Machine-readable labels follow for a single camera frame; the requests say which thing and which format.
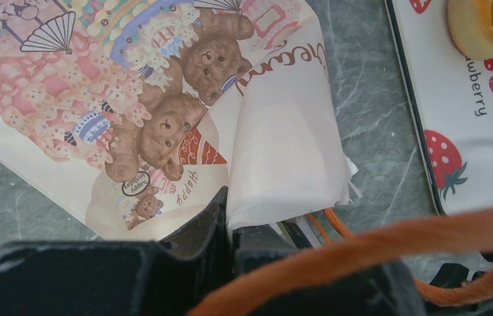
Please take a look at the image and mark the metal food tongs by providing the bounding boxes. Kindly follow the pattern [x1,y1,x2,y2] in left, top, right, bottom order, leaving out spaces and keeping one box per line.
[278,217,322,250]

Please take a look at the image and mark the orange fake donut bread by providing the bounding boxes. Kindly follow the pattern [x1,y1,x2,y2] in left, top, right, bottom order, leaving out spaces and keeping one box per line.
[446,0,493,60]

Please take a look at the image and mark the beige paper gift bag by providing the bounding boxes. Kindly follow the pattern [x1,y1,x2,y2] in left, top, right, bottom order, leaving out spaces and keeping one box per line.
[0,1,493,315]

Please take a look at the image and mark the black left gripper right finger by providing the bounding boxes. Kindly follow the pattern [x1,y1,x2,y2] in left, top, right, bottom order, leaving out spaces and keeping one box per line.
[232,224,427,315]

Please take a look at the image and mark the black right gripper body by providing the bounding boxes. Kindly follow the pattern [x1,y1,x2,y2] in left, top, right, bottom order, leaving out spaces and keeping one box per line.
[423,250,493,316]

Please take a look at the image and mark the strawberry print white tray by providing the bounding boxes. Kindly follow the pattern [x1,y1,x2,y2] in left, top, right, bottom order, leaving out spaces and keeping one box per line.
[386,1,493,215]

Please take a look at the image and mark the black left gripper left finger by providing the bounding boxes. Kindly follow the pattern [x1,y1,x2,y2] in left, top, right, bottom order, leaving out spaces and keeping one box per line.
[0,187,230,315]

